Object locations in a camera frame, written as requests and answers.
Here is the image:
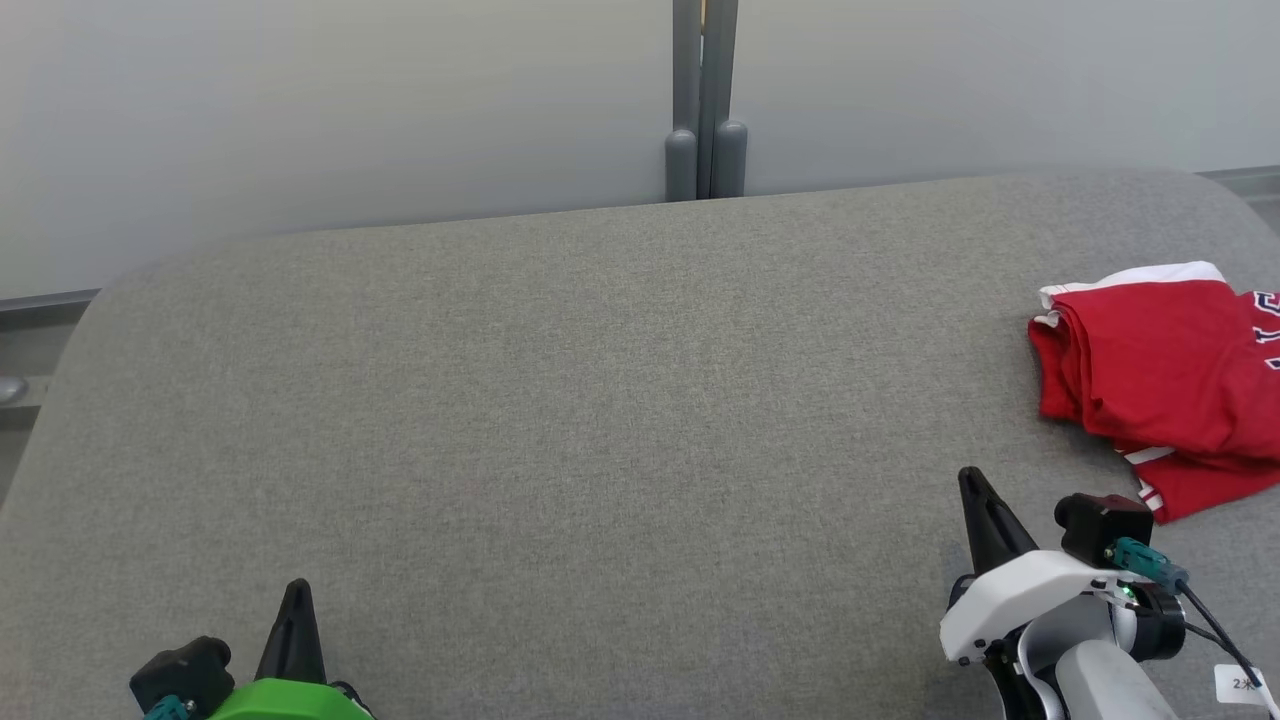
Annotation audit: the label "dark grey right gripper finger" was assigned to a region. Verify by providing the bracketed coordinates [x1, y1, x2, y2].
[972, 468, 1041, 571]
[958, 466, 996, 579]

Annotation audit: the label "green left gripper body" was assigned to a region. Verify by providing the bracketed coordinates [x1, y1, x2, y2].
[205, 678, 376, 720]

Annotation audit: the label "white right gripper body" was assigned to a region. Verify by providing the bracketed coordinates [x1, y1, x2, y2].
[940, 550, 1139, 666]

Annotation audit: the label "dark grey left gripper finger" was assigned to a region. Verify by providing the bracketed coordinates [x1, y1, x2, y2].
[298, 580, 328, 684]
[255, 580, 299, 683]

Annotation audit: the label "red t-shirt with white sleeves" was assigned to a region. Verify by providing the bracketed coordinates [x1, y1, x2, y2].
[1115, 440, 1280, 525]

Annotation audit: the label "red shorts with white trim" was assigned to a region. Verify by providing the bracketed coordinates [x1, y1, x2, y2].
[1028, 262, 1280, 471]

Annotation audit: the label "white paper label tag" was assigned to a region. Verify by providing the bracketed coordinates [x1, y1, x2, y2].
[1215, 663, 1276, 707]

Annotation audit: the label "teal right cable plug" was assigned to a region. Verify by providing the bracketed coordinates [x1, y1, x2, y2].
[1105, 537, 1191, 591]

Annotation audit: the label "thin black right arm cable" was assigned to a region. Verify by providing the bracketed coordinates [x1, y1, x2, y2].
[1175, 580, 1269, 693]

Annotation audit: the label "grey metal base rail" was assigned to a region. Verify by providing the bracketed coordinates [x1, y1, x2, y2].
[0, 289, 101, 411]
[1195, 165, 1280, 236]

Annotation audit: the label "grey partition post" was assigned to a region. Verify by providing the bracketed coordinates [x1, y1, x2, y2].
[665, 0, 749, 202]

